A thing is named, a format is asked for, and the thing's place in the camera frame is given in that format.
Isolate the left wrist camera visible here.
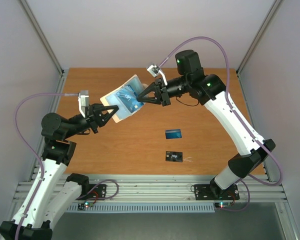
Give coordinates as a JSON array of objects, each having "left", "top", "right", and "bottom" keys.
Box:
[{"left": 78, "top": 90, "right": 90, "bottom": 118}]

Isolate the black VIP credit card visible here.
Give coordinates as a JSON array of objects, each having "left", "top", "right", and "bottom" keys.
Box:
[{"left": 165, "top": 151, "right": 183, "bottom": 163}]

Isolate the beige card holder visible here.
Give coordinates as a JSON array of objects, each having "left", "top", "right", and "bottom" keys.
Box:
[{"left": 100, "top": 74, "right": 149, "bottom": 123}]

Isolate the aluminium rail frame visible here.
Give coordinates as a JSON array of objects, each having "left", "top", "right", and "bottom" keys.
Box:
[{"left": 12, "top": 173, "right": 288, "bottom": 203}]

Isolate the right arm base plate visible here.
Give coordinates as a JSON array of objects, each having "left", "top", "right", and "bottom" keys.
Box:
[{"left": 190, "top": 184, "right": 240, "bottom": 201}]

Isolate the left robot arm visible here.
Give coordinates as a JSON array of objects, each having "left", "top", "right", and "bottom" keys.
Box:
[{"left": 0, "top": 103, "right": 119, "bottom": 240}]

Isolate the light blue credit card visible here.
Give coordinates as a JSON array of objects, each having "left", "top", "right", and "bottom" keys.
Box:
[{"left": 115, "top": 85, "right": 144, "bottom": 113}]

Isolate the left circuit board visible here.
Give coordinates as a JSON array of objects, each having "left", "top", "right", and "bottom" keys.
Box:
[{"left": 77, "top": 202, "right": 94, "bottom": 211}]

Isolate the grey slotted cable duct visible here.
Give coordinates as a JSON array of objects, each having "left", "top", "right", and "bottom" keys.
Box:
[{"left": 66, "top": 202, "right": 215, "bottom": 214}]

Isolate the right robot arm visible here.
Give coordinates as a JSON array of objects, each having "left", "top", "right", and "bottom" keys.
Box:
[{"left": 137, "top": 49, "right": 276, "bottom": 199}]

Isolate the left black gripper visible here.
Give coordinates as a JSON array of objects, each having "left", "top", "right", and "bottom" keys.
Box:
[{"left": 63, "top": 103, "right": 118, "bottom": 140}]

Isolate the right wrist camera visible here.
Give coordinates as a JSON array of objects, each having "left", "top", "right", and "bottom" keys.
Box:
[{"left": 146, "top": 64, "right": 168, "bottom": 86}]

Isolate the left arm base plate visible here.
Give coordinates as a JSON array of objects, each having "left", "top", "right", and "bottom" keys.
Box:
[{"left": 78, "top": 184, "right": 107, "bottom": 201}]

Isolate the circuit board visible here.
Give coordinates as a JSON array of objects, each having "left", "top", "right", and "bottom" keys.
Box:
[
  {"left": 214, "top": 201, "right": 234, "bottom": 209},
  {"left": 77, "top": 202, "right": 94, "bottom": 211}
]

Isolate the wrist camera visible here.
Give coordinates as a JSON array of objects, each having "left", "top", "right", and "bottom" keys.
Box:
[
  {"left": 78, "top": 90, "right": 90, "bottom": 118},
  {"left": 146, "top": 64, "right": 168, "bottom": 86}
]

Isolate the right circuit board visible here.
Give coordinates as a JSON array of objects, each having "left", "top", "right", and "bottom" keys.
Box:
[{"left": 214, "top": 201, "right": 234, "bottom": 209}]

